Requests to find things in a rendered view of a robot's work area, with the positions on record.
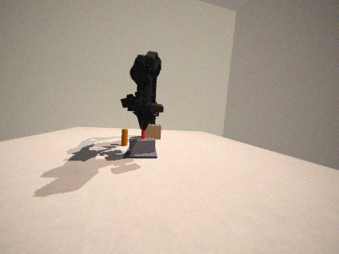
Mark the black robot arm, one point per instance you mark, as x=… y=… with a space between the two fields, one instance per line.
x=144 y=73

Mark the brown cylinder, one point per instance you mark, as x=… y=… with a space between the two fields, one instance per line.
x=124 y=137

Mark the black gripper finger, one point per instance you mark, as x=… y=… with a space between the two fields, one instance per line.
x=146 y=118
x=139 y=119

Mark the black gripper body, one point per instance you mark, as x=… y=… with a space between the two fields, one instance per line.
x=147 y=106

